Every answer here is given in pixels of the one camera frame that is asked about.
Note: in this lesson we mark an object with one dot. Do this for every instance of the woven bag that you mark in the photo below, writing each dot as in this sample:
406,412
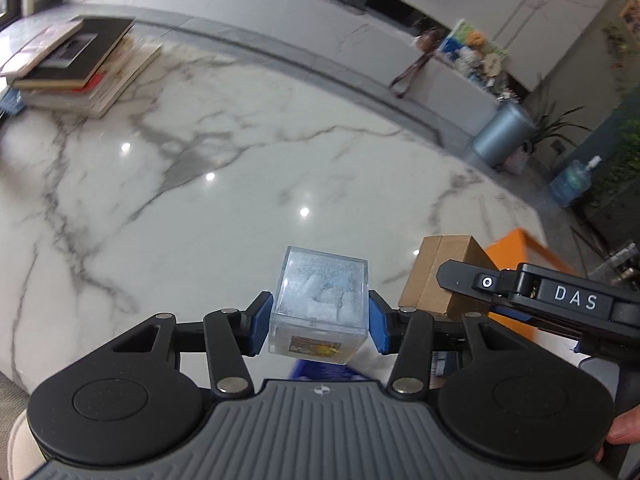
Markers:
515,162

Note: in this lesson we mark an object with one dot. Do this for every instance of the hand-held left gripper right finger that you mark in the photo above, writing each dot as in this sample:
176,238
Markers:
378,325

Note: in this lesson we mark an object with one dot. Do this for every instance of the blue water jug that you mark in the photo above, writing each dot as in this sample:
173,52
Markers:
572,185

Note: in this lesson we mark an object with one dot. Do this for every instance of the brown cardboard box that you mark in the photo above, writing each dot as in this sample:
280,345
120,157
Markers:
435,280

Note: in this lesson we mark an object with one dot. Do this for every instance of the person's right hand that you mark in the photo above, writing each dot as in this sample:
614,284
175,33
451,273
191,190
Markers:
622,427

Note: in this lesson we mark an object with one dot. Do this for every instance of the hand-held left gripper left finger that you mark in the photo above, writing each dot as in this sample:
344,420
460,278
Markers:
260,320

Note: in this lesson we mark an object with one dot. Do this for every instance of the clear acrylic cube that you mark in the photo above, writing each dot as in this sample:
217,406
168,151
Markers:
320,290

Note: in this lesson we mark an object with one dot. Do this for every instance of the painted canvas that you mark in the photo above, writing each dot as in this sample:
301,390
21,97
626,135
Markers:
457,32

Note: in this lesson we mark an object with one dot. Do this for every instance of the black notebook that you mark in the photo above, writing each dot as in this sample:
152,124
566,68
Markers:
75,55

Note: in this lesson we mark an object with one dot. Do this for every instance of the white knit pot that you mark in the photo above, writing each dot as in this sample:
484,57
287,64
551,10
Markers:
469,56

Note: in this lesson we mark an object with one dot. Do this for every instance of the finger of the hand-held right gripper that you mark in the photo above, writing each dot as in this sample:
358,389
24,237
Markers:
465,280
515,316

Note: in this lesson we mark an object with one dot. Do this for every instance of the cream paperback book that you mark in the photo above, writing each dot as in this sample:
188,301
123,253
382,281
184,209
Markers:
125,80

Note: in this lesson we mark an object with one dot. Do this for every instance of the grey trash bin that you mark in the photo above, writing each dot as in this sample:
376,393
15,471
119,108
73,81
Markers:
502,132

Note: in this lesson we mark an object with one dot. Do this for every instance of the blue patterned card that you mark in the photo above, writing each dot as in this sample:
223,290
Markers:
10,102

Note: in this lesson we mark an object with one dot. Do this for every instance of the long leaf floor plant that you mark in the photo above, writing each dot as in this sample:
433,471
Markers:
555,125

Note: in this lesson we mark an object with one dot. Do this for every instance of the orange cardboard shoe box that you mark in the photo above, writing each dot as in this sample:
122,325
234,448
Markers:
520,250

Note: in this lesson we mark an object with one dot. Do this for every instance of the orange plush toy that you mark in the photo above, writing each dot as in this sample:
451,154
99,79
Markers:
476,37

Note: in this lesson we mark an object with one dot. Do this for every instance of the trailing pothos plant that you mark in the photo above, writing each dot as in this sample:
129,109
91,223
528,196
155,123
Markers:
620,165

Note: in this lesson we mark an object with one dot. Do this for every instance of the round wooden fan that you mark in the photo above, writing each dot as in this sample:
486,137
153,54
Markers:
492,62

